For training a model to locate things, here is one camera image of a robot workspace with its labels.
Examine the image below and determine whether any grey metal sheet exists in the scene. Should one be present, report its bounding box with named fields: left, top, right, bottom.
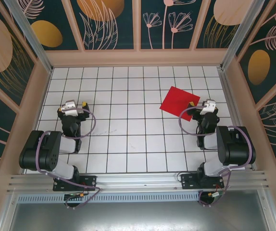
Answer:
left=0, top=202, right=276, bottom=231

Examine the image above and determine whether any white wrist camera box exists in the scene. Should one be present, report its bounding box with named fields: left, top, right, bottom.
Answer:
left=60, top=101, right=83, bottom=116
left=200, top=98, right=217, bottom=116

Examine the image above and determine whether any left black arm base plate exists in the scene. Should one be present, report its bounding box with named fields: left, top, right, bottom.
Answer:
left=53, top=175, right=98, bottom=192

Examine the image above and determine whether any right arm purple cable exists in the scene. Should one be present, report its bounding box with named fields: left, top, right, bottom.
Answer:
left=178, top=103, right=254, bottom=208

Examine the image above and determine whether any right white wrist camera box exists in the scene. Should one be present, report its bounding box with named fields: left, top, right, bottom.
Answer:
left=200, top=98, right=217, bottom=116

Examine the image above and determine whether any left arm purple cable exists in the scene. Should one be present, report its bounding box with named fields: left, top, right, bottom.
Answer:
left=36, top=107, right=102, bottom=210

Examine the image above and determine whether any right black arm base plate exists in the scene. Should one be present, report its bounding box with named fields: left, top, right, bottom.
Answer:
left=180, top=173, right=225, bottom=191

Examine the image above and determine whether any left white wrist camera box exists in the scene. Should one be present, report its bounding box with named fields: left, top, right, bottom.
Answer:
left=60, top=101, right=83, bottom=116

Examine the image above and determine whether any grey slotted cable duct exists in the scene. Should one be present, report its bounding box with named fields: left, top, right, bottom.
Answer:
left=16, top=192, right=201, bottom=204

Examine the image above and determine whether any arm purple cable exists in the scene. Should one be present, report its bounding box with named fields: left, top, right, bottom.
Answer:
left=178, top=103, right=254, bottom=208
left=36, top=107, right=102, bottom=210

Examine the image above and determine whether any aluminium frame post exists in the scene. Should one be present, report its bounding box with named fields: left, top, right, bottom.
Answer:
left=4, top=0, right=53, bottom=74
left=219, top=0, right=266, bottom=70

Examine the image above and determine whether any long aluminium mounting rail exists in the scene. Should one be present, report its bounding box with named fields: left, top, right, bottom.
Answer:
left=7, top=170, right=270, bottom=195

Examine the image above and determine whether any aluminium side rail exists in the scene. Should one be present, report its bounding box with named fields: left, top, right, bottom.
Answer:
left=218, top=68, right=258, bottom=170

